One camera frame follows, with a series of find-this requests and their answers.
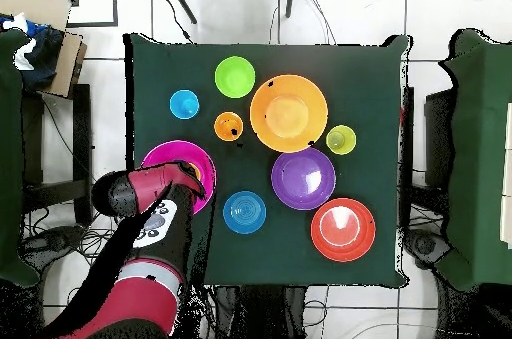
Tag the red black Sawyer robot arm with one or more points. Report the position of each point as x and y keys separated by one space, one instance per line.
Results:
x=148 y=187

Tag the small blue plastic bowl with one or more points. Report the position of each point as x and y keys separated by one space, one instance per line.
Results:
x=244 y=212

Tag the purple plastic bowl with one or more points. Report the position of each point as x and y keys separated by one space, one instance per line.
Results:
x=303 y=179

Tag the orange plastic cup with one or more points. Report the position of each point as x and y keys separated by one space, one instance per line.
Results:
x=228 y=126

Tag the large orange plastic bowl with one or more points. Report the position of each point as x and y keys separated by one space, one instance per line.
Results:
x=288 y=113

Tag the large pink plastic bowl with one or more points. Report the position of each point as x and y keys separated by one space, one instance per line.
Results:
x=176 y=151

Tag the pale yellow-green plastic cup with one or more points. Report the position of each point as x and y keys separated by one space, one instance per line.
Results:
x=340 y=140

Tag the small green plastic bowl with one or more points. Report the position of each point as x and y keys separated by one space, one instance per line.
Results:
x=234 y=77

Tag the blue plastic cup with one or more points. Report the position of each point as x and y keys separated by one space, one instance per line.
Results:
x=184 y=104

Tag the red plastic bowl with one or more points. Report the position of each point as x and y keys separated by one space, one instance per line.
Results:
x=342 y=230

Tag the dark green table cloth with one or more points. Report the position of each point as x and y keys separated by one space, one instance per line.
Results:
x=360 y=95

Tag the black wooden stool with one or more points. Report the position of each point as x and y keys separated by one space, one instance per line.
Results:
x=82 y=135

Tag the green cloth covered table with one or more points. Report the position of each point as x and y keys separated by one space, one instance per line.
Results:
x=10 y=155
x=480 y=155

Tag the blue and white clothes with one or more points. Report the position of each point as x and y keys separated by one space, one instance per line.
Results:
x=40 y=59

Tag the brown cardboard box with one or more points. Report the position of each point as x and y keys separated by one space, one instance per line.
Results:
x=40 y=7

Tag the black metal frame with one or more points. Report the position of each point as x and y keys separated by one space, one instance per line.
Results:
x=114 y=3

